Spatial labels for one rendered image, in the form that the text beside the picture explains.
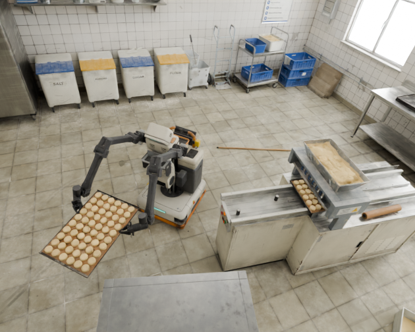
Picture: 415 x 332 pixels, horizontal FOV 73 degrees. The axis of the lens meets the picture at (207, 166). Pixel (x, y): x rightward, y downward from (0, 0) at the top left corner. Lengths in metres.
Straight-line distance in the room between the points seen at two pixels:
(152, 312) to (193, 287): 0.15
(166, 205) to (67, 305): 1.30
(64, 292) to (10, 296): 0.47
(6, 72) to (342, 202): 4.49
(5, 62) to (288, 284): 4.52
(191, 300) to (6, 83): 4.46
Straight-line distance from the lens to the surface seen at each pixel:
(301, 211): 2.59
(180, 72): 5.42
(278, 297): 3.13
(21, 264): 3.49
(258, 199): 2.62
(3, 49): 4.84
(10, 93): 5.10
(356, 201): 2.48
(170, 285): 1.02
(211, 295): 1.01
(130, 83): 5.32
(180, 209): 3.16
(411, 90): 5.69
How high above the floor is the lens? 2.75
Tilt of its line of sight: 42 degrees down
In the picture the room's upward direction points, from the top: 6 degrees clockwise
